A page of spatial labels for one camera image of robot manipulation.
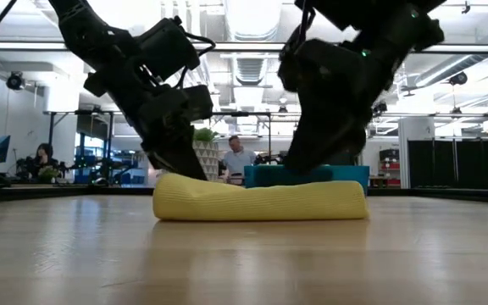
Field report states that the person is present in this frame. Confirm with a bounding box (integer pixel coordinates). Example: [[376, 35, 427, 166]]
[[27, 142, 61, 179], [222, 135, 257, 186]]

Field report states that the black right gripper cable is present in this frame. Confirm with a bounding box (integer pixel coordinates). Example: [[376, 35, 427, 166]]
[[297, 0, 316, 47]]

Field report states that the blue storage bin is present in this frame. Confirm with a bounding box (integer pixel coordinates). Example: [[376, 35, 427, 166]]
[[243, 164, 371, 197]]

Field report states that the silver ceiling air duct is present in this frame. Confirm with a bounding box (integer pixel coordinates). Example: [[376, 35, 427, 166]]
[[225, 0, 283, 86]]

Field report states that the black room divider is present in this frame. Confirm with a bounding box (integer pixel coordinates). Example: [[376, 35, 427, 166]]
[[408, 139, 488, 187]]

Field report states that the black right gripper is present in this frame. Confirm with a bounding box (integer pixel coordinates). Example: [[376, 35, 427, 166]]
[[284, 40, 397, 175]]

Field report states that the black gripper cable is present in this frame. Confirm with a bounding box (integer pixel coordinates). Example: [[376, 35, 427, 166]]
[[297, 0, 316, 47], [175, 31, 217, 90]]

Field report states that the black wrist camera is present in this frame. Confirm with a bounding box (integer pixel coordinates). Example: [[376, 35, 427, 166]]
[[277, 37, 313, 93], [183, 84, 214, 122]]

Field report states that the small green potted plant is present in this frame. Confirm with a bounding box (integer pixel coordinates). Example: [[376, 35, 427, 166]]
[[38, 165, 61, 183]]

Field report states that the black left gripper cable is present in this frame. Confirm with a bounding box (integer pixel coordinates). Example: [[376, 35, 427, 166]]
[[175, 31, 217, 90]]

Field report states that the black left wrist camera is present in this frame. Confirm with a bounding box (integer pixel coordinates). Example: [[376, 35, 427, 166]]
[[183, 84, 214, 122]]

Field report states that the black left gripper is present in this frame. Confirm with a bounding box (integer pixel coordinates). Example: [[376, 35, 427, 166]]
[[119, 82, 208, 181]]

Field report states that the green microfiber towel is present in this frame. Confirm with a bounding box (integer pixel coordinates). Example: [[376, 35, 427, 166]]
[[252, 164, 334, 188]]

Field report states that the green artificial succulent plant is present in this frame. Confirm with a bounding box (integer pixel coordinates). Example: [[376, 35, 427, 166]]
[[192, 127, 219, 143]]

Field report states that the triangle patterned planter pot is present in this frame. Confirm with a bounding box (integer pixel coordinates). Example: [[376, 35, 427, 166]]
[[191, 141, 220, 182]]

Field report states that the red storage shelf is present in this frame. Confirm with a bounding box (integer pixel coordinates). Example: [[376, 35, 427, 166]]
[[379, 148, 401, 187]]

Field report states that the yellow microfiber towel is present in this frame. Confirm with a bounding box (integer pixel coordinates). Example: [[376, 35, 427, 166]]
[[152, 172, 370, 222]]

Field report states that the black metal frame stand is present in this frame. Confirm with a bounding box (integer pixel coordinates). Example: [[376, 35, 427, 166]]
[[209, 111, 273, 160], [42, 108, 116, 170]]

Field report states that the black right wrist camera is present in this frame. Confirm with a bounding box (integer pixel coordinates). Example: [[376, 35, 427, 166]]
[[277, 37, 313, 93]]

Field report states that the black overhead frame bar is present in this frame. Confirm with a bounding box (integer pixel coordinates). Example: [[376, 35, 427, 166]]
[[0, 41, 488, 54]]

